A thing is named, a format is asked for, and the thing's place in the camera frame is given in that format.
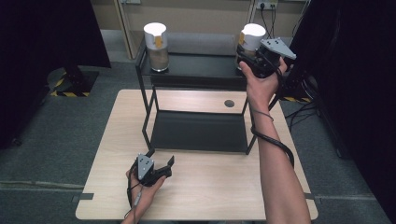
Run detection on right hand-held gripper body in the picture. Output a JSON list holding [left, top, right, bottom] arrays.
[[237, 36, 297, 78]]

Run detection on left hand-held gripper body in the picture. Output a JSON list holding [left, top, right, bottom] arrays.
[[134, 153, 172, 188]]

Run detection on glass jar with white lid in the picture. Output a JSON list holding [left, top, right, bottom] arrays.
[[237, 22, 267, 61], [143, 21, 170, 73]]

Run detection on black metal two-tier rack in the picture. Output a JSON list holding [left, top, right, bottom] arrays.
[[134, 41, 274, 156]]

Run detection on person's left hand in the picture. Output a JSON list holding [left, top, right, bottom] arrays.
[[125, 169, 167, 216]]

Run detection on person's right hand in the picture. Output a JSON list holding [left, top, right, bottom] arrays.
[[238, 58, 288, 110]]

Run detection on stand base with striped tape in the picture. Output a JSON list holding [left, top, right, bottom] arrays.
[[46, 66, 101, 98], [275, 73, 313, 104]]

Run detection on black curtain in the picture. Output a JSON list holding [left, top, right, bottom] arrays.
[[0, 0, 112, 150], [280, 0, 396, 224]]

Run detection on left hand-held gripper cable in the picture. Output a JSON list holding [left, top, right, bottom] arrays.
[[124, 161, 146, 224]]

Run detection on hand-held gripper cable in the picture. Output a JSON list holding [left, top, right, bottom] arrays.
[[124, 161, 146, 224], [250, 66, 295, 169]]

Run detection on black hanging power cables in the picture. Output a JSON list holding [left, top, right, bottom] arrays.
[[260, 3, 287, 40]]

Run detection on white wall power socket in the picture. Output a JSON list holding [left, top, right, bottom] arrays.
[[256, 0, 279, 10]]

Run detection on black floor cables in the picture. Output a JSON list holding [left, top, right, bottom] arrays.
[[284, 101, 319, 133]]

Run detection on right hand-held gripper cable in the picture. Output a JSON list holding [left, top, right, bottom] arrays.
[[250, 66, 295, 169]]

